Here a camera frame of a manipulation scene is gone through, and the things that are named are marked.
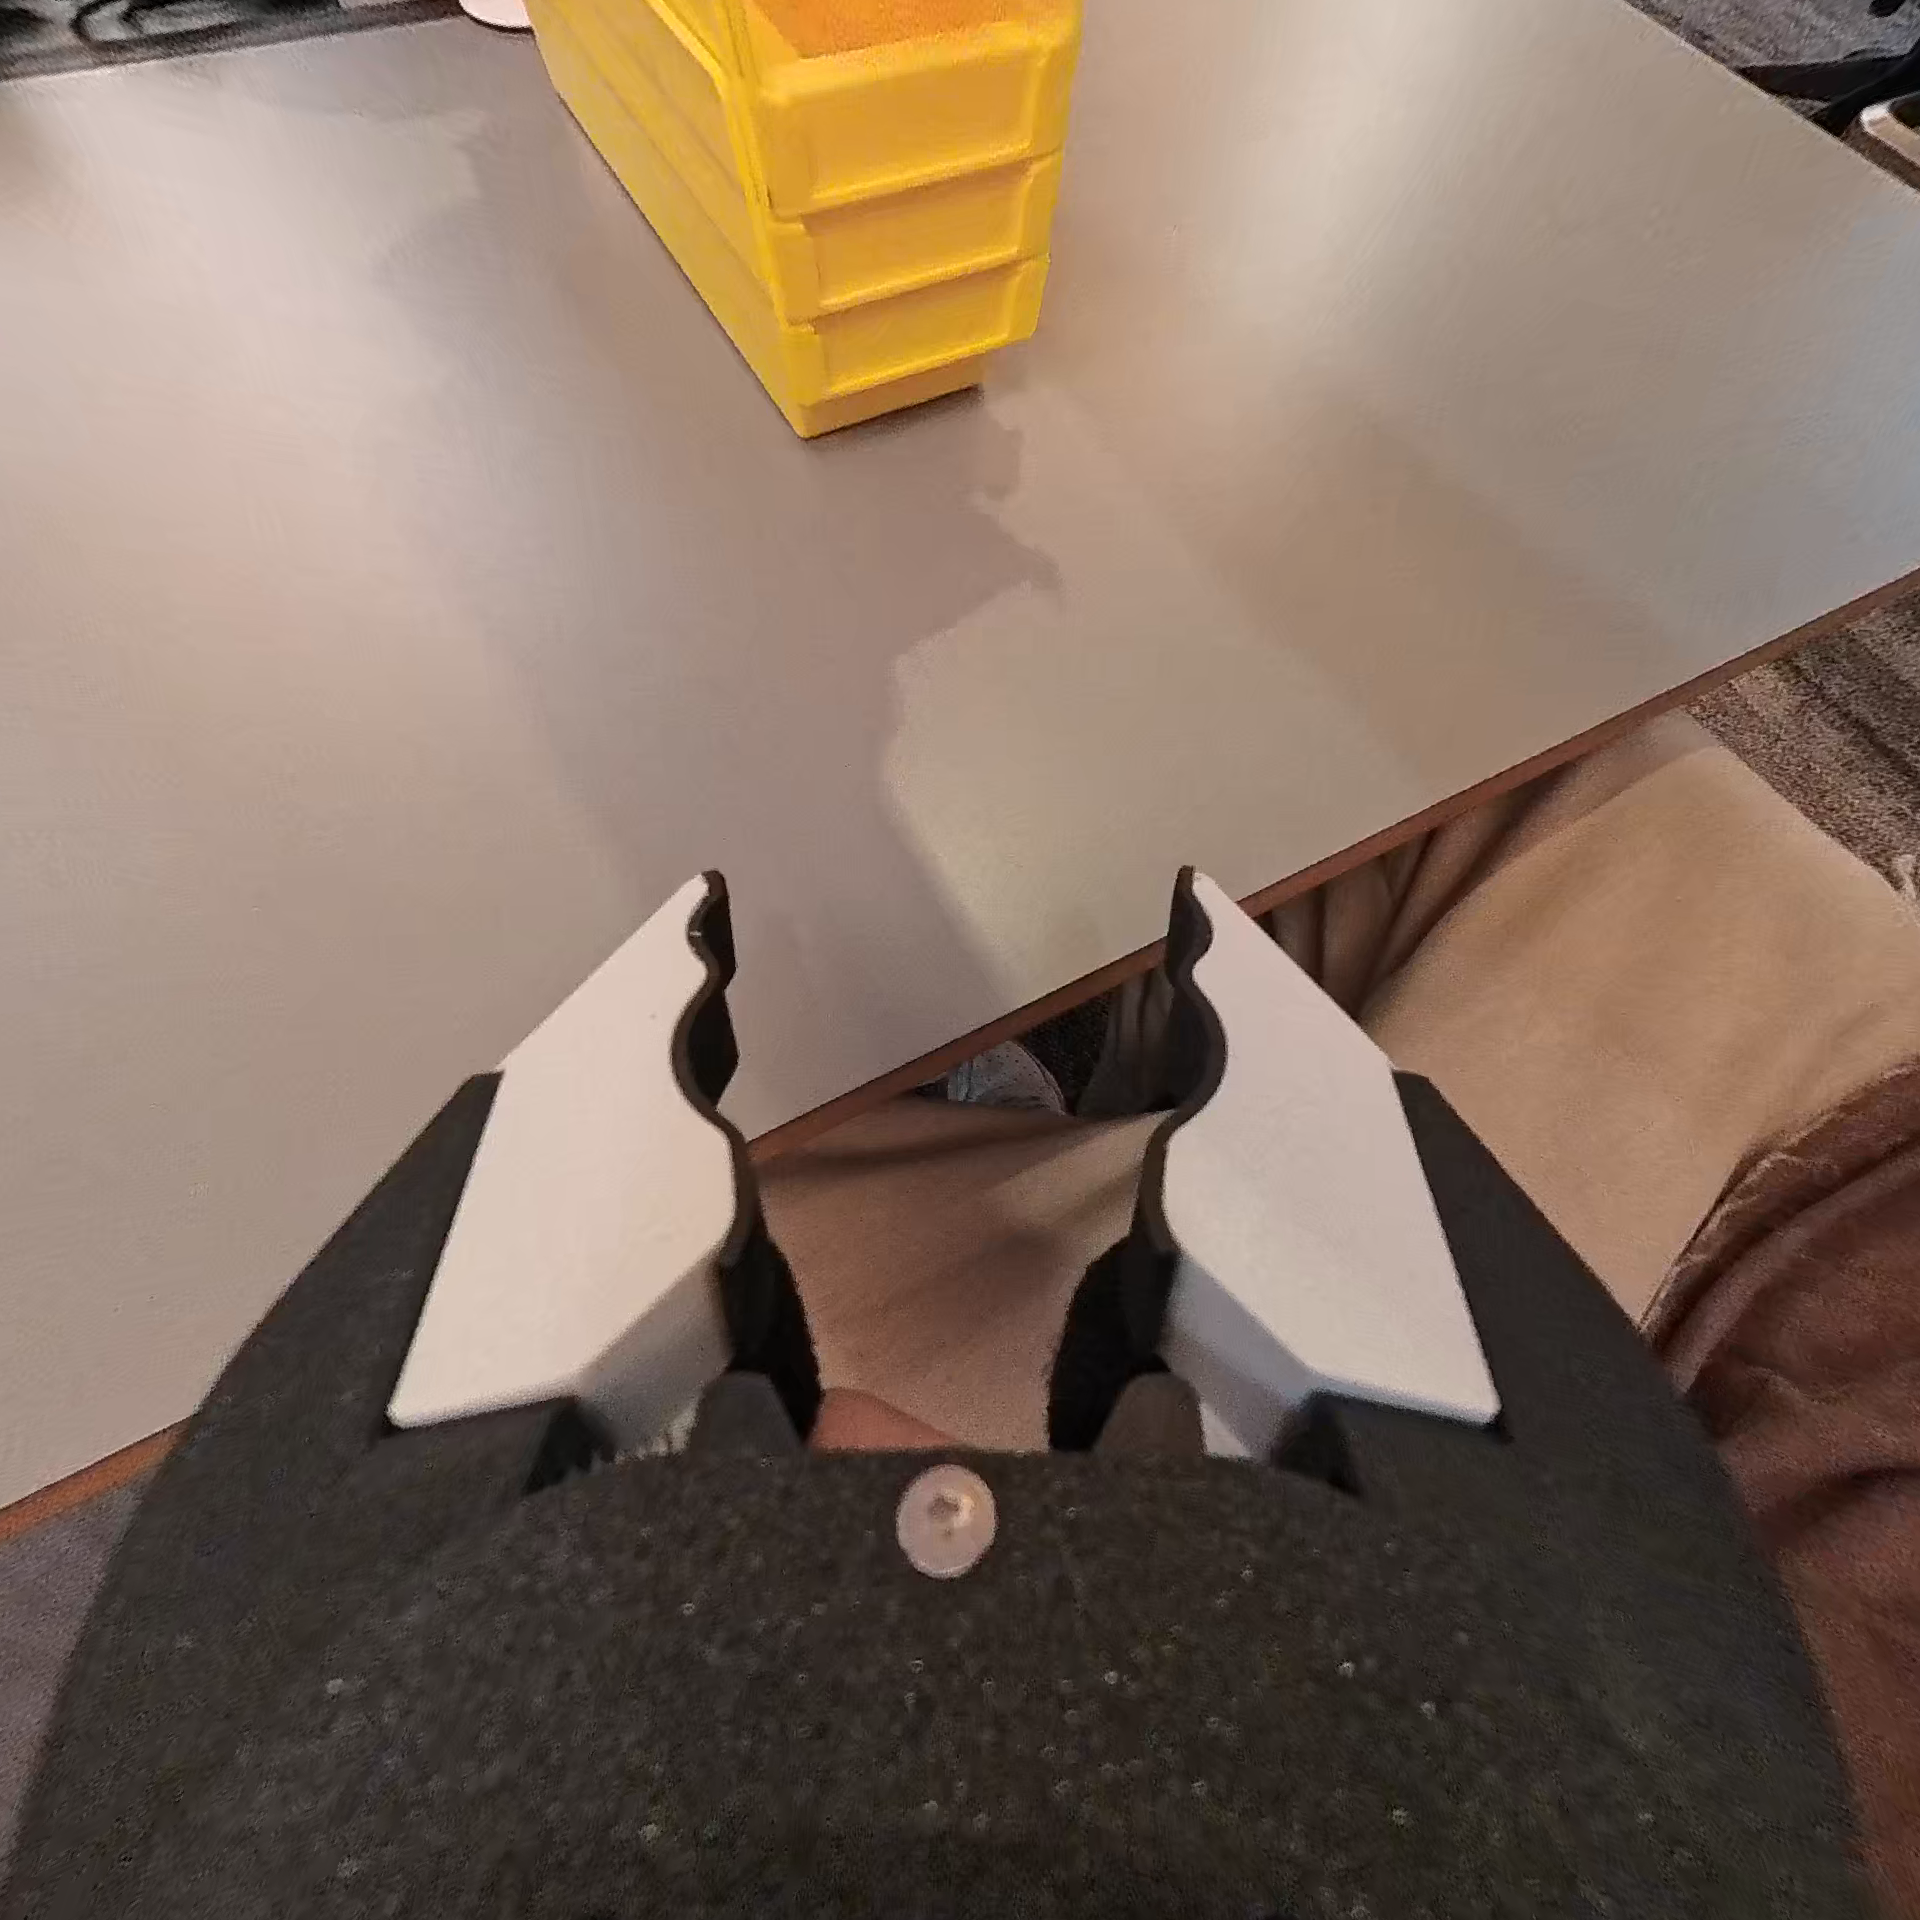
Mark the person's grey shoe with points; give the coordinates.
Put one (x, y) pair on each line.
(1004, 1080)

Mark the yellow plastic storage bin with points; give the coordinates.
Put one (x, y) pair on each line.
(901, 135)
(915, 338)
(930, 240)

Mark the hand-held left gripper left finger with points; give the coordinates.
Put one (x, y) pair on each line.
(584, 1200)

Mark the person's beige trousers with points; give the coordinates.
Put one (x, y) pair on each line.
(1575, 975)

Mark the person's brown top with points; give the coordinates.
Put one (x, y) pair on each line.
(1814, 1351)

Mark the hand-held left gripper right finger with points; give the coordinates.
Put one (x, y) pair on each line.
(1321, 1200)

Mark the grey desk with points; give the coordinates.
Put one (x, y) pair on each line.
(450, 601)

